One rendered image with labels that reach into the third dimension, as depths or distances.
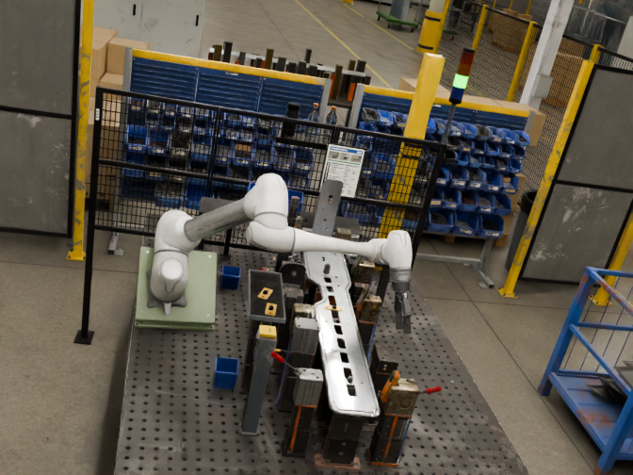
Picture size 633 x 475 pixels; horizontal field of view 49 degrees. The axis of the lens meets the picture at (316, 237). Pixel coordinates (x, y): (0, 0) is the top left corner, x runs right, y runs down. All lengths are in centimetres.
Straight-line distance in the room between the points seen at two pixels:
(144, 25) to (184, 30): 51
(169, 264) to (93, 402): 116
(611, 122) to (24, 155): 432
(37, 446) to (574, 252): 442
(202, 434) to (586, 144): 402
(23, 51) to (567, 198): 416
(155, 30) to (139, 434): 747
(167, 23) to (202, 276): 659
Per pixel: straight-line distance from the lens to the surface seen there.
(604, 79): 570
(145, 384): 295
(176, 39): 966
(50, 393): 403
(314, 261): 344
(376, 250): 298
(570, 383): 485
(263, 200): 275
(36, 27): 485
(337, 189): 361
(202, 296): 332
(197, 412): 284
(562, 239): 610
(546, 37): 769
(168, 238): 314
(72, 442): 374
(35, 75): 492
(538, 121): 672
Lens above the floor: 250
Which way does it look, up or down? 24 degrees down
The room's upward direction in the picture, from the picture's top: 12 degrees clockwise
